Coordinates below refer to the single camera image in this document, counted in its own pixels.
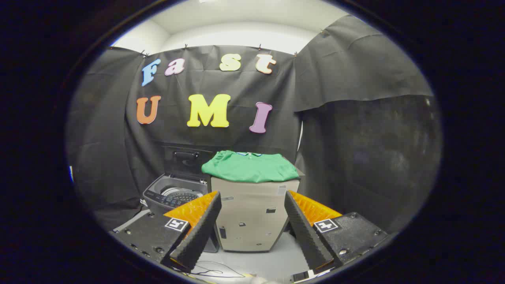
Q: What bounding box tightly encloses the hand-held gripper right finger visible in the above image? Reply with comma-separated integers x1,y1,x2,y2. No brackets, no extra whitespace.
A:
284,190,390,273

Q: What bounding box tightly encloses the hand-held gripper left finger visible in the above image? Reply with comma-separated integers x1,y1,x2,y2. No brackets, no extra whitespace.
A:
114,191,222,273

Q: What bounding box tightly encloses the grey washing machine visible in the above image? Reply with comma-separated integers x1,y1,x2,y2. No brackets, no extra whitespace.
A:
143,174,220,253

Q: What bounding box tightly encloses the green polo shirt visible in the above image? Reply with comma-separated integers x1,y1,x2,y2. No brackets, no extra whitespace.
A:
202,150,299,183

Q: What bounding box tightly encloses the beige cabinet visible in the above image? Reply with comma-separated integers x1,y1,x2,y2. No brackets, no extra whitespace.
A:
210,157,305,253

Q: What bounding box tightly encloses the black backdrop cloth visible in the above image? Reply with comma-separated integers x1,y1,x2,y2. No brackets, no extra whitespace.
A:
66,15,442,233

